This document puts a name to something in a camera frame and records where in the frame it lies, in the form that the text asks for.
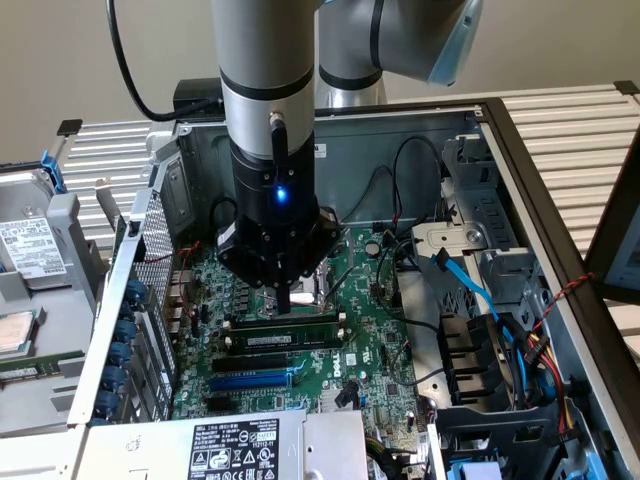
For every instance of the silver power supply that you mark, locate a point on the silver power supply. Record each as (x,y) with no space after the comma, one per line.
(165,450)

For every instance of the silver coin battery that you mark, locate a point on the silver coin battery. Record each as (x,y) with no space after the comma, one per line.
(372,247)

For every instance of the RAM slot black latches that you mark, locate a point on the RAM slot black latches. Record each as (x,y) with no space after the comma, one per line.
(310,320)

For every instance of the silver CPU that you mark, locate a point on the silver CPU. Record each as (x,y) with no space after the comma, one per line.
(15,335)

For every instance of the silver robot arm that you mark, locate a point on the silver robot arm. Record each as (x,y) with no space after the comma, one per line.
(265,50)

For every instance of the green RAM stick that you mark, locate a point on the green RAM stick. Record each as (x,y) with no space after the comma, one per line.
(40,361)
(280,340)
(30,375)

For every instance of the short black expansion slot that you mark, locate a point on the short black expansion slot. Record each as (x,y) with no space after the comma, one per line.
(219,405)

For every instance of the black box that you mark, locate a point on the black box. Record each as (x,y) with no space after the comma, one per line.
(192,92)

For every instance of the silver hard disk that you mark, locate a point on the silver hard disk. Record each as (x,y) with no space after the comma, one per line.
(25,240)

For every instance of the silver metal disk bay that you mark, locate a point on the silver metal disk bay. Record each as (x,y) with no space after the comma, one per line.
(500,270)

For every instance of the black table corner cap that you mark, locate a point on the black table corner cap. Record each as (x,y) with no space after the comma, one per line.
(627,87)
(70,127)

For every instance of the grey parts rack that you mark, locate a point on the grey parts rack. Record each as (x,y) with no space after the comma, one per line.
(70,235)

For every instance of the CPU socket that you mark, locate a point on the CPU socket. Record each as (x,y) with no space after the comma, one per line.
(305,300)

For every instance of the blue expansion slot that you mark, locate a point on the blue expansion slot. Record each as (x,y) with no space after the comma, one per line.
(250,382)

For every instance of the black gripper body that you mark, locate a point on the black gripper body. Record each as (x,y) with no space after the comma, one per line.
(272,190)

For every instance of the long black expansion slot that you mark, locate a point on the long black expansion slot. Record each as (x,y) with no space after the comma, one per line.
(250,363)

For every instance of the silver locking lever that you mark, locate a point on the silver locking lever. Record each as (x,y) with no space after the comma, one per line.
(267,300)

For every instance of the black graphics card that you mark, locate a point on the black graphics card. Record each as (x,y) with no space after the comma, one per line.
(107,205)

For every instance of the open PC case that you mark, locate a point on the open PC case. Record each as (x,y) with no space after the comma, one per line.
(380,130)

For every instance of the green motherboard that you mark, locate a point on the green motherboard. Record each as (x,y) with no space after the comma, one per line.
(365,320)

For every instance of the blue disk carrier bracket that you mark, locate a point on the blue disk carrier bracket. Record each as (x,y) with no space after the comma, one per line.
(54,172)

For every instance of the RAM slot white latches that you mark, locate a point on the RAM slot white latches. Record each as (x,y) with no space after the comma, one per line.
(227,343)
(226,325)

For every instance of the black plastic fan shroud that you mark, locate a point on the black plastic fan shroud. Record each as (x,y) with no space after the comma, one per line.
(470,350)

